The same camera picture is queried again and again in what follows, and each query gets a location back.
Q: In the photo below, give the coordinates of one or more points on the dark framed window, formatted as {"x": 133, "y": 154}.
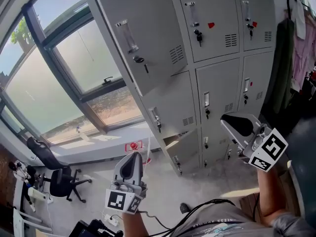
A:
{"x": 73, "y": 83}

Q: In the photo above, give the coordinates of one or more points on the person's grey shoe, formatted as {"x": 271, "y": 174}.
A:
{"x": 185, "y": 208}

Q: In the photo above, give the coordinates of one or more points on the pile of black bags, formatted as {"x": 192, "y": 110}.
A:
{"x": 307, "y": 88}

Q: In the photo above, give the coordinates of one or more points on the white hanging shirt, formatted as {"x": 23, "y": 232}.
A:
{"x": 300, "y": 21}

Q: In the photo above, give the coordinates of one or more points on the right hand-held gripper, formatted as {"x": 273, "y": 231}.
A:
{"x": 243, "y": 144}

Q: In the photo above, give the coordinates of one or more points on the person's right forearm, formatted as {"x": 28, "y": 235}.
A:
{"x": 270, "y": 199}

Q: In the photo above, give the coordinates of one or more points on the dark green coat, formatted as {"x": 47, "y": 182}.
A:
{"x": 282, "y": 63}

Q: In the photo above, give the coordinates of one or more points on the person's left forearm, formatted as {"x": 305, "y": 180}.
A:
{"x": 135, "y": 225}

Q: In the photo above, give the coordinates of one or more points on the black office chair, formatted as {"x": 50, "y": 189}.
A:
{"x": 60, "y": 184}

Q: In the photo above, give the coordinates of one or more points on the white small appliance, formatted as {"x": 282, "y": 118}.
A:
{"x": 37, "y": 194}

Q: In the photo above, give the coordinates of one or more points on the clear water jug red cap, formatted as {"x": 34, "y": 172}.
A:
{"x": 134, "y": 146}

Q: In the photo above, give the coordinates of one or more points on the white power strip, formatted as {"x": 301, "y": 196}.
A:
{"x": 111, "y": 219}

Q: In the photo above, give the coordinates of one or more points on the clear spray bottle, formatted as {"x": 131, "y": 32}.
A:
{"x": 84, "y": 134}

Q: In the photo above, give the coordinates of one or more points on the grey metal locker cabinet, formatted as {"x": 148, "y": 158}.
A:
{"x": 217, "y": 83}

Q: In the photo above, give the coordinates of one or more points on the white metal table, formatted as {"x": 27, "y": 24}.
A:
{"x": 18, "y": 221}

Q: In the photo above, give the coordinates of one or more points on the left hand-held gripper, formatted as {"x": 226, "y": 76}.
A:
{"x": 135, "y": 176}

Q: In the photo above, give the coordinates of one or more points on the person's grey t-shirt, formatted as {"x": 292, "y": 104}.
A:
{"x": 222, "y": 225}

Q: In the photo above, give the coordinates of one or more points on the black tablet device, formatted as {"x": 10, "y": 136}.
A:
{"x": 81, "y": 231}

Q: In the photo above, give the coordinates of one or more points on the small white black device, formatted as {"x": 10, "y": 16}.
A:
{"x": 19, "y": 170}

